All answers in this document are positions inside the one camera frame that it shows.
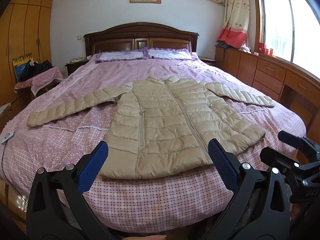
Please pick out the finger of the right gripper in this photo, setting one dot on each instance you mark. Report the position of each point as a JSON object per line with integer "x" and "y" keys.
{"x": 290, "y": 139}

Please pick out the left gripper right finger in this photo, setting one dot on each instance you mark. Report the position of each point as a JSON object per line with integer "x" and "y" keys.
{"x": 258, "y": 209}

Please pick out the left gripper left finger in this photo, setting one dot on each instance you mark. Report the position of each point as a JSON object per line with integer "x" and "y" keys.
{"x": 57, "y": 208}

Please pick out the beige quilted down jacket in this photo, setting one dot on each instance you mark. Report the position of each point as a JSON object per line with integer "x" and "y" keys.
{"x": 162, "y": 127}

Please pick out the wooden drawer cabinet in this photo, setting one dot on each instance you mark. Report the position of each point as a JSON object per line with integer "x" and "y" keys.
{"x": 288, "y": 85}

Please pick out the pink floral bedspread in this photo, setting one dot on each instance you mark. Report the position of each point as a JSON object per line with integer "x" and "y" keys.
{"x": 134, "y": 205}

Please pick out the red boxes on windowsill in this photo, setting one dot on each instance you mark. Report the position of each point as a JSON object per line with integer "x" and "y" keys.
{"x": 262, "y": 49}

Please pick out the dark wooden right nightstand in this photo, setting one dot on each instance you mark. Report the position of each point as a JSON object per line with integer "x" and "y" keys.
{"x": 208, "y": 61}

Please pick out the dark wooden nightstand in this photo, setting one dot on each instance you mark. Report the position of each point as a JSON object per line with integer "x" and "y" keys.
{"x": 208, "y": 61}
{"x": 72, "y": 67}

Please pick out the chair with pink cover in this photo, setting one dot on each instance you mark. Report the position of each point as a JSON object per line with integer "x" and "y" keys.
{"x": 38, "y": 82}

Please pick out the wooden framed window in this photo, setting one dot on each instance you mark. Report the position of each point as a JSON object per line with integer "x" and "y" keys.
{"x": 291, "y": 29}

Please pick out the dark wooden left nightstand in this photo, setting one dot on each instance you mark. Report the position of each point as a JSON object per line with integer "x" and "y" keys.
{"x": 72, "y": 67}

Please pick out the right purple ruffled pillow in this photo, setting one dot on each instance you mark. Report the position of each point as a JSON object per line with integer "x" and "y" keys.
{"x": 169, "y": 54}

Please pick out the purple ruffled pillow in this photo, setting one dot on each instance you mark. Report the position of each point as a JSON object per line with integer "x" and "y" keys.
{"x": 120, "y": 56}
{"x": 169, "y": 54}

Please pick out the black bag on chair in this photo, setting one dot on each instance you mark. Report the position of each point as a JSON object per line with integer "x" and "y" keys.
{"x": 33, "y": 69}

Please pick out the cream and red curtain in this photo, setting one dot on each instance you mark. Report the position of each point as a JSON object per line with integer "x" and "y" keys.
{"x": 235, "y": 23}

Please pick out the blue yellow poster board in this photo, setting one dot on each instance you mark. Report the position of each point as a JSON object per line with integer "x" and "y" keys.
{"x": 19, "y": 64}

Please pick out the left purple ruffled pillow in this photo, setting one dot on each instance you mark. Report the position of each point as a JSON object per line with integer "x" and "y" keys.
{"x": 120, "y": 56}

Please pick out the orange wooden wardrobe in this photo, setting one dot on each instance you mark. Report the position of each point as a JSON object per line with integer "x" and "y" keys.
{"x": 25, "y": 29}

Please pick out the dark wooden headboard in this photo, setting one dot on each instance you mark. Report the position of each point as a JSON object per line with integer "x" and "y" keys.
{"x": 138, "y": 35}

